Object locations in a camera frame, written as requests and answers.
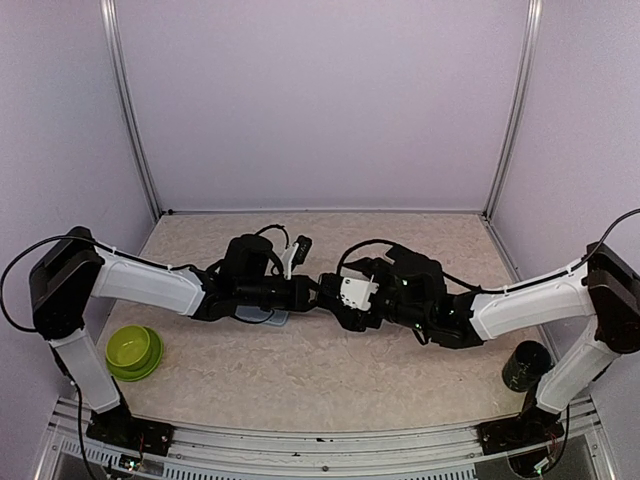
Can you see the green bowl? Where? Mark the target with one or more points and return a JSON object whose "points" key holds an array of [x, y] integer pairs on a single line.
{"points": [[129, 348]]}

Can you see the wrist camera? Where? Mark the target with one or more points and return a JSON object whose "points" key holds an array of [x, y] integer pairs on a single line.
{"points": [[295, 255], [356, 293]]}

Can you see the left aluminium frame post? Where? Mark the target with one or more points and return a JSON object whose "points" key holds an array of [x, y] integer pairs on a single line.
{"points": [[108, 10]]}

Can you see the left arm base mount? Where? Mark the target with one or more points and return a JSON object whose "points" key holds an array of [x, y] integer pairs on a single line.
{"points": [[120, 428]]}

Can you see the right aluminium frame post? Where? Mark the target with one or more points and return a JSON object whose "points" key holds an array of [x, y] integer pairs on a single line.
{"points": [[517, 108]]}

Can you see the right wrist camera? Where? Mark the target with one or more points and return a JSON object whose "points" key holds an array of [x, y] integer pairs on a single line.
{"points": [[356, 293]]}

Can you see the green saucer plate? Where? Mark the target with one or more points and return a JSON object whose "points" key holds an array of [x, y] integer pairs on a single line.
{"points": [[145, 371]]}

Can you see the aluminium front rail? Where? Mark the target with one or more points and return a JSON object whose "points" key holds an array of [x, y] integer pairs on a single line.
{"points": [[459, 451]]}

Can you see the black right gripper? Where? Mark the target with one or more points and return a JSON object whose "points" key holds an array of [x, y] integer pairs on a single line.
{"points": [[355, 320]]}

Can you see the dark green cup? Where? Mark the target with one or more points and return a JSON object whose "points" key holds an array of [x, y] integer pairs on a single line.
{"points": [[527, 364]]}

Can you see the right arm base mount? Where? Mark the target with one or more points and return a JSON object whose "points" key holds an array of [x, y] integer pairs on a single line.
{"points": [[530, 427]]}

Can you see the light blue phone case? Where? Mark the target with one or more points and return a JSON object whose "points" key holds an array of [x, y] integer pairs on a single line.
{"points": [[255, 316]]}

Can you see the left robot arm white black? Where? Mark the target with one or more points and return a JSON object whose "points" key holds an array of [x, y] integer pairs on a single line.
{"points": [[78, 268]]}

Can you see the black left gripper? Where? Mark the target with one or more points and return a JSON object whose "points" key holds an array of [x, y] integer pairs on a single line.
{"points": [[300, 296]]}

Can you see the aluminium frame post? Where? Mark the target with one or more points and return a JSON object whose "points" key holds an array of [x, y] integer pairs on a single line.
{"points": [[517, 108], [108, 10]]}

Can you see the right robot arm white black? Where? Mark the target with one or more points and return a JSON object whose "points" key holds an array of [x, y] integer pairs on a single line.
{"points": [[409, 289]]}

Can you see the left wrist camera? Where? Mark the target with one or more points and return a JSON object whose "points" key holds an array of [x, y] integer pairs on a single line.
{"points": [[295, 255]]}

